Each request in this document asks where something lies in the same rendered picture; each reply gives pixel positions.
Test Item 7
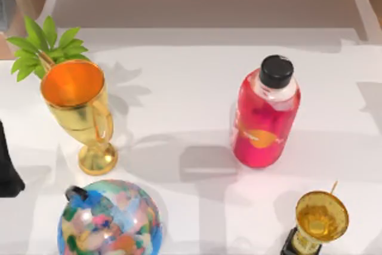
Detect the red bottle with black cap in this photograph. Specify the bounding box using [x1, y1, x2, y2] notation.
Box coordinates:
[230, 54, 301, 170]

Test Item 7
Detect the large gold trophy cup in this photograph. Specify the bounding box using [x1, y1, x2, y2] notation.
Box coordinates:
[39, 52, 118, 176]

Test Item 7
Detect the colourful globe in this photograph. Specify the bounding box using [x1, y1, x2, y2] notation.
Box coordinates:
[57, 179, 164, 255]

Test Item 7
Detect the green leafy plant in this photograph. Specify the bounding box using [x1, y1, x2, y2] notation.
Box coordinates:
[5, 15, 90, 82]

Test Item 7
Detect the small gold trophy black base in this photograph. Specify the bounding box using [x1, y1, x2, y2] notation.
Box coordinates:
[279, 180, 350, 255]

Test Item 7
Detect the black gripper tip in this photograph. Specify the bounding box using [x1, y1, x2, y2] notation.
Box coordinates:
[0, 120, 26, 198]

